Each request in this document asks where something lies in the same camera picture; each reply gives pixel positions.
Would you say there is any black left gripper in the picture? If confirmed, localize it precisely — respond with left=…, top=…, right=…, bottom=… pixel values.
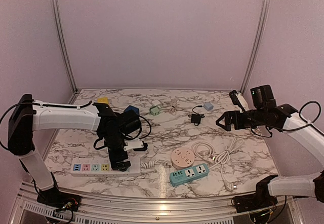
left=102, top=132, right=131, bottom=171

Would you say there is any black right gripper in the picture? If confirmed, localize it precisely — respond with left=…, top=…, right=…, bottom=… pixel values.
left=216, top=108, right=266, bottom=131

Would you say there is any white multicolour power strip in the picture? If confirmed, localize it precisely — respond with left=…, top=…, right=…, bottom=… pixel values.
left=70, top=157, right=141, bottom=177

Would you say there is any blue cube power socket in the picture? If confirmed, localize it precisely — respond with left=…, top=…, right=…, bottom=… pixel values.
left=124, top=105, right=140, bottom=116

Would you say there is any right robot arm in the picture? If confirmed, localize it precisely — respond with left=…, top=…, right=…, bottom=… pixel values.
left=216, top=100, right=323, bottom=212

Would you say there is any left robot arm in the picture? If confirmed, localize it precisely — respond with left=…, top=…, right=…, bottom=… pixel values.
left=1, top=94, right=146, bottom=206

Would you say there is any green cube plug adapter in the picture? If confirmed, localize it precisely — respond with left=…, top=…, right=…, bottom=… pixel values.
left=149, top=106, right=160, bottom=116

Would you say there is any light blue USB charger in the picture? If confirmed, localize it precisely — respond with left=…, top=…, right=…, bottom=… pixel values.
left=203, top=102, right=214, bottom=111

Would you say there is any teal power strip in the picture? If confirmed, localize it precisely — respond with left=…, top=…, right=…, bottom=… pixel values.
left=169, top=163, right=210, bottom=186

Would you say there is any pink round power socket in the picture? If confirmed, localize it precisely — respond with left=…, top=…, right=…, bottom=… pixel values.
left=171, top=147, right=195, bottom=169

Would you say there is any yellow cube power socket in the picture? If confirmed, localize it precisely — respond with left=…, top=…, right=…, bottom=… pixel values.
left=97, top=97, right=109, bottom=104

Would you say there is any white USB charger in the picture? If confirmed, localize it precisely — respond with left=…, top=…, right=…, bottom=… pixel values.
left=152, top=100, right=161, bottom=107

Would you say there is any black power adapter with cable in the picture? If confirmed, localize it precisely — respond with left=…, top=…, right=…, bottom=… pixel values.
left=188, top=105, right=205, bottom=126

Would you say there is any white teal strip cable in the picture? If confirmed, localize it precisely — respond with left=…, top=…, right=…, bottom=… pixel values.
left=209, top=136, right=245, bottom=192

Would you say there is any white coiled strip cable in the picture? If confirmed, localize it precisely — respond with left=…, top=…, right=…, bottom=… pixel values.
left=140, top=159, right=173, bottom=169

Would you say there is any pink coiled USB cable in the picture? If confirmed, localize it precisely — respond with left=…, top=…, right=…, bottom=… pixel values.
left=161, top=103, right=179, bottom=116

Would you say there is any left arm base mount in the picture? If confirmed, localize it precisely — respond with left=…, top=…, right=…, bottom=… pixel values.
left=33, top=173, right=81, bottom=212

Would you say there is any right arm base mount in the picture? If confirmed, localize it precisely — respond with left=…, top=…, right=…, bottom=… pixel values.
left=231, top=175, right=278, bottom=213

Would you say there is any aluminium front rail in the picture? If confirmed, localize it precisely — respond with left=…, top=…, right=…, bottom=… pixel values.
left=4, top=182, right=305, bottom=223

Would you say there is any right aluminium frame post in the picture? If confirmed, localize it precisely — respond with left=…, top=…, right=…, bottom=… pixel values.
left=240, top=0, right=271, bottom=94

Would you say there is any aluminium frame post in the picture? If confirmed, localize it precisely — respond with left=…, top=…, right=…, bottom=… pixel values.
left=240, top=0, right=271, bottom=94
left=51, top=0, right=78, bottom=94

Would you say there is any left aluminium frame post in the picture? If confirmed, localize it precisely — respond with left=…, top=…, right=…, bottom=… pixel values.
left=51, top=0, right=78, bottom=94

